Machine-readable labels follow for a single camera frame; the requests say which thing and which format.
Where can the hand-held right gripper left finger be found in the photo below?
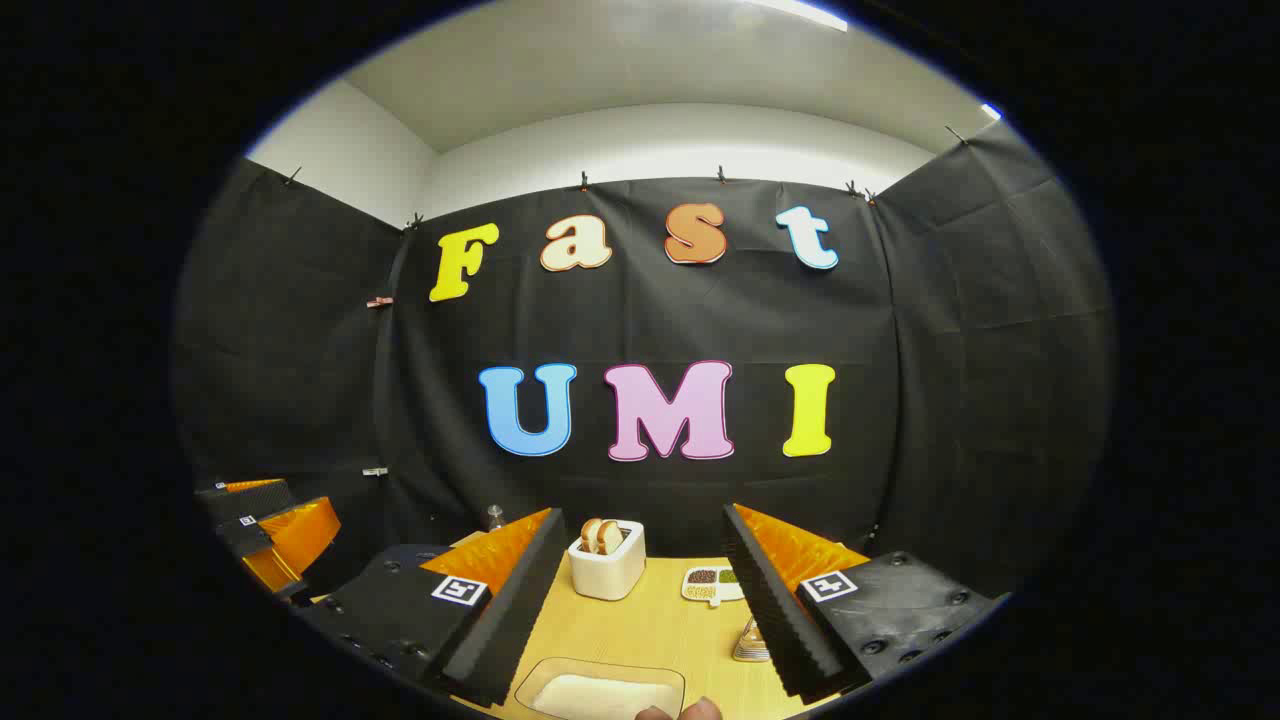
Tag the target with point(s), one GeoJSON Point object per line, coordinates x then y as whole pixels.
{"type": "Point", "coordinates": [510, 620]}

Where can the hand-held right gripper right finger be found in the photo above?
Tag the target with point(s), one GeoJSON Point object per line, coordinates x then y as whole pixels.
{"type": "Point", "coordinates": [775, 610]}

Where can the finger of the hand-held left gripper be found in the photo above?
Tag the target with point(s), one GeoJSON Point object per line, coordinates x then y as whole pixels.
{"type": "Point", "coordinates": [250, 500]}
{"type": "Point", "coordinates": [240, 537]}

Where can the white rice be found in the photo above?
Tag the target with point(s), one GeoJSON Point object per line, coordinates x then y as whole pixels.
{"type": "Point", "coordinates": [600, 697]}

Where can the white divided bean dish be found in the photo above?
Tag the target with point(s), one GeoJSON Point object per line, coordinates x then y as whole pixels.
{"type": "Point", "coordinates": [712, 585]}

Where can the clear shallow tray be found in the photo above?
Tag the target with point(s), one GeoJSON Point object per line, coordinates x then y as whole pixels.
{"type": "Point", "coordinates": [530, 685]}

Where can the small yellow label bottle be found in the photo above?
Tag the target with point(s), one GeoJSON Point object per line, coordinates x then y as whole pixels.
{"type": "Point", "coordinates": [495, 517]}

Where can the white toaster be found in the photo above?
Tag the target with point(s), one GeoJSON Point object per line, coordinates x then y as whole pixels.
{"type": "Point", "coordinates": [605, 575]}

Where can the toasted bread slice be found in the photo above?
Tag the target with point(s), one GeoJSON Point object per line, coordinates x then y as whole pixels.
{"type": "Point", "coordinates": [610, 538]}
{"type": "Point", "coordinates": [590, 537]}

